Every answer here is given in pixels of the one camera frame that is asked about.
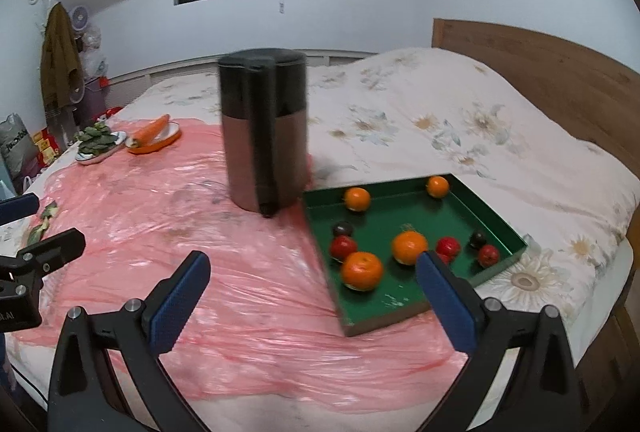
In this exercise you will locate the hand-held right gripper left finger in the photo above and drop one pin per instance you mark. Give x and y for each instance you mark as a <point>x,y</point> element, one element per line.
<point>182,302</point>

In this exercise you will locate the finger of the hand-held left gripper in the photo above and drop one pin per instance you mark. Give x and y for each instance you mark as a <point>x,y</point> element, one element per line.
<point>17,207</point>
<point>55,249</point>

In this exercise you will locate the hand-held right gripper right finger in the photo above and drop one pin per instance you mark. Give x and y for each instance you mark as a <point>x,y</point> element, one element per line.
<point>447,302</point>

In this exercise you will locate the orange mandarin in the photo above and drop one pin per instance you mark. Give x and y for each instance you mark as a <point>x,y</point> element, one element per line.
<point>357,199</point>
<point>437,186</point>
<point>362,270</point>
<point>409,247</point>

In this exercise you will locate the dark purple plum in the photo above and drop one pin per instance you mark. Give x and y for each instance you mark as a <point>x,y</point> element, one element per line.
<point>478,239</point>
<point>343,228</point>

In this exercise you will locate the green cardboard tray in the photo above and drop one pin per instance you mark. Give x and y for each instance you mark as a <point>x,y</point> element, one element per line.
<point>390,222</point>

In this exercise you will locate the red tomato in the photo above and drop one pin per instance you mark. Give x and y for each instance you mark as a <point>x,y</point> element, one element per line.
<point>343,247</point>

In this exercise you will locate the white plastic bag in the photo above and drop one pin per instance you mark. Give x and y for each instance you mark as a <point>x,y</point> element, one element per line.
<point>30,182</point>

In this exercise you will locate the light blue board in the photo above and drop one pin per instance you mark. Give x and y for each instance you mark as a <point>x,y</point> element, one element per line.
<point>5,177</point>

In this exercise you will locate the pink plastic sheet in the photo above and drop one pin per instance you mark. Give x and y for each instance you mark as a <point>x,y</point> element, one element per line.
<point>225,287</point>

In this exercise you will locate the red and yellow boxes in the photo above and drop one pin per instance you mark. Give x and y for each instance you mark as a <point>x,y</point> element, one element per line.
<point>47,149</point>

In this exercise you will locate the grey printed bag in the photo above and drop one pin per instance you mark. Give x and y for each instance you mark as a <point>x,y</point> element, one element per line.
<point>15,141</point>

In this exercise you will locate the white patterned plate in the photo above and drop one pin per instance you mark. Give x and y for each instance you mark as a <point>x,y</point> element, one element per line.
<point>100,157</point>

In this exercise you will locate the purple bin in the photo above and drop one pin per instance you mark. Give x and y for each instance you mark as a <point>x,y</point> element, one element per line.
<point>95,101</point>

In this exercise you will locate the orange oval bowl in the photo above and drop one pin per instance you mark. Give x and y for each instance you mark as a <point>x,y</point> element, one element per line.
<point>160,144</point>

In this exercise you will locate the carrot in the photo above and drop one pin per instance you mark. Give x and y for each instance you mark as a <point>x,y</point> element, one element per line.
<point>150,130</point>

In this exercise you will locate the olive coat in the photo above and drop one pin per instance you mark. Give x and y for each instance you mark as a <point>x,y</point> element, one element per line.
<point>57,56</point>

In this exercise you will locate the clear plastic bags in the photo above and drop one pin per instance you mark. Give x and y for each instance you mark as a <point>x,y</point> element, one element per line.
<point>94,56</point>

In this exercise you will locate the black and copper kettle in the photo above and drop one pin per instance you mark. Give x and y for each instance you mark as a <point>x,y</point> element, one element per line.
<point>260,136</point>

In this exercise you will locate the small white fan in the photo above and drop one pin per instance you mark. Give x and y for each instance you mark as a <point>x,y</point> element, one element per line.
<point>79,16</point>

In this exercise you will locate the wooden headboard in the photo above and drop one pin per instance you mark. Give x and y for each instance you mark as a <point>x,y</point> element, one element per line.
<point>550,61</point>

